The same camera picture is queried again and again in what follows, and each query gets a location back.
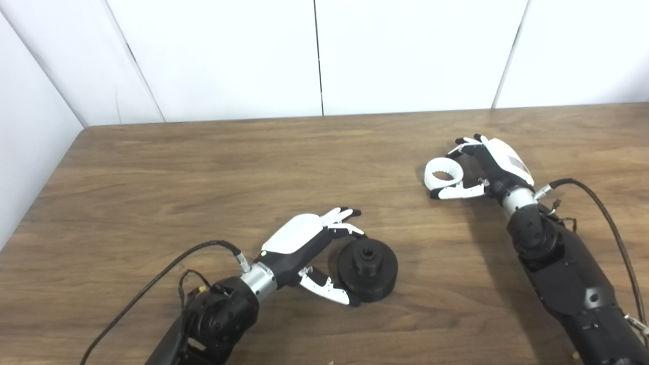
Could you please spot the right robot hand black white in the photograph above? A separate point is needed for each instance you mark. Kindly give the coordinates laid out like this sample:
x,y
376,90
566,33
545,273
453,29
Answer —
x,y
499,165

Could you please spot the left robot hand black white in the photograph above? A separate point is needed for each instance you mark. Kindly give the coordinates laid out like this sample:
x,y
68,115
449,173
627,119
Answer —
x,y
294,243

